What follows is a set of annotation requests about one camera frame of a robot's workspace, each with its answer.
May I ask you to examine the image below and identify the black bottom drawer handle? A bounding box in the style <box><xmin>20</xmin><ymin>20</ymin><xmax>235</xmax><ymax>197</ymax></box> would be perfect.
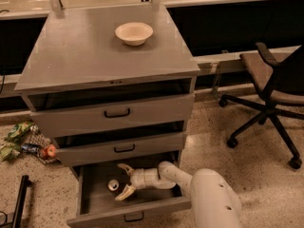
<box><xmin>123</xmin><ymin>211</ymin><xmax>144</xmax><ymax>223</ymax></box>

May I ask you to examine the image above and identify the grey bottom drawer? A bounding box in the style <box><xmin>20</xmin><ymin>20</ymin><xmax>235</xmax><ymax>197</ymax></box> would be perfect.
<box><xmin>67</xmin><ymin>160</ymin><xmax>191</xmax><ymax>228</ymax></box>

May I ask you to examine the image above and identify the grey drawer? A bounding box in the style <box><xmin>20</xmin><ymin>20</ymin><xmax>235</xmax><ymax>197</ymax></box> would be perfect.
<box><xmin>31</xmin><ymin>78</ymin><xmax>194</xmax><ymax>138</ymax></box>
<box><xmin>67</xmin><ymin>160</ymin><xmax>191</xmax><ymax>228</ymax></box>
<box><xmin>56</xmin><ymin>121</ymin><xmax>186</xmax><ymax>166</ymax></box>

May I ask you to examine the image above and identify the black top drawer handle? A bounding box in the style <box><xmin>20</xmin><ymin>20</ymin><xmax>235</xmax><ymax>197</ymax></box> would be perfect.
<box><xmin>104</xmin><ymin>107</ymin><xmax>131</xmax><ymax>119</ymax></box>

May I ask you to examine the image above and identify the black drawer handle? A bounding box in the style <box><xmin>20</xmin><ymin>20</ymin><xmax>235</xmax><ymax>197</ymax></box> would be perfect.
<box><xmin>113</xmin><ymin>143</ymin><xmax>136</xmax><ymax>153</ymax></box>
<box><xmin>123</xmin><ymin>211</ymin><xmax>144</xmax><ymax>223</ymax></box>
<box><xmin>104</xmin><ymin>107</ymin><xmax>131</xmax><ymax>119</ymax></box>

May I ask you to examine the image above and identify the blue can on floor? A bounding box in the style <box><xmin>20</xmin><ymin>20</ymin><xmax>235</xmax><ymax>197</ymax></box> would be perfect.
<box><xmin>21</xmin><ymin>143</ymin><xmax>40</xmax><ymax>154</ymax></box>

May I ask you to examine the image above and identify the red apple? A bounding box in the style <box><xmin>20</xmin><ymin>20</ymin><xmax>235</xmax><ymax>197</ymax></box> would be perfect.
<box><xmin>41</xmin><ymin>144</ymin><xmax>56</xmax><ymax>159</ymax></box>

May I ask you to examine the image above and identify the orange soda can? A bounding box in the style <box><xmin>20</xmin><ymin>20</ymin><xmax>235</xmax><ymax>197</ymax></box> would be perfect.
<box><xmin>107</xmin><ymin>180</ymin><xmax>120</xmax><ymax>192</ymax></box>

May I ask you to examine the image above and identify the green chip bag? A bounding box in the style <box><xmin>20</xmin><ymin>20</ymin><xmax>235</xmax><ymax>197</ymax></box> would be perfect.
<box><xmin>5</xmin><ymin>122</ymin><xmax>33</xmax><ymax>142</ymax></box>
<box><xmin>0</xmin><ymin>142</ymin><xmax>21</xmax><ymax>162</ymax></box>

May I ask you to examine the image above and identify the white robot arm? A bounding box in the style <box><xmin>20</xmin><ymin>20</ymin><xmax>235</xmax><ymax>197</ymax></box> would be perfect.
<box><xmin>115</xmin><ymin>161</ymin><xmax>241</xmax><ymax>228</ymax></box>

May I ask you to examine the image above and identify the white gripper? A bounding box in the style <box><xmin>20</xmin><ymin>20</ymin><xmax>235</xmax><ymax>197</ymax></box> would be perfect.
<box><xmin>115</xmin><ymin>163</ymin><xmax>146</xmax><ymax>201</ymax></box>

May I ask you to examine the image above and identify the black middle drawer handle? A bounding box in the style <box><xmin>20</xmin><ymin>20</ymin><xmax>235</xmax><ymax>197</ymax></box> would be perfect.
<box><xmin>113</xmin><ymin>143</ymin><xmax>136</xmax><ymax>153</ymax></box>

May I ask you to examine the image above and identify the grey middle drawer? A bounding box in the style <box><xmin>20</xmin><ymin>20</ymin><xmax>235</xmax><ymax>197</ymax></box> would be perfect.
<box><xmin>56</xmin><ymin>121</ymin><xmax>186</xmax><ymax>166</ymax></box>

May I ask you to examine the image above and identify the black office chair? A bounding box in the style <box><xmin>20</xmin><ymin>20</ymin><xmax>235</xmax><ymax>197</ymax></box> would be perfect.
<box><xmin>218</xmin><ymin>42</ymin><xmax>304</xmax><ymax>169</ymax></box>

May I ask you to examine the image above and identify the black stand bar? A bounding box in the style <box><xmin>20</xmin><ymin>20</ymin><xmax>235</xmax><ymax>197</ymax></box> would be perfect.
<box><xmin>11</xmin><ymin>175</ymin><xmax>31</xmax><ymax>228</ymax></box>

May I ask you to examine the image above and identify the grey drawer cabinet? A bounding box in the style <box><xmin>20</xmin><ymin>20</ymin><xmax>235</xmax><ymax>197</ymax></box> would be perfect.
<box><xmin>14</xmin><ymin>3</ymin><xmax>201</xmax><ymax>228</ymax></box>

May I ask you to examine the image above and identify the white bowl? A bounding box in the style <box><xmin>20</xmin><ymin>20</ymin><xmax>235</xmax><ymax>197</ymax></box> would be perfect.
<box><xmin>115</xmin><ymin>22</ymin><xmax>154</xmax><ymax>47</ymax></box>

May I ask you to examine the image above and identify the grey top drawer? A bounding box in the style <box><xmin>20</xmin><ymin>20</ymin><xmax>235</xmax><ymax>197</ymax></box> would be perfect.
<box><xmin>31</xmin><ymin>78</ymin><xmax>194</xmax><ymax>138</ymax></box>

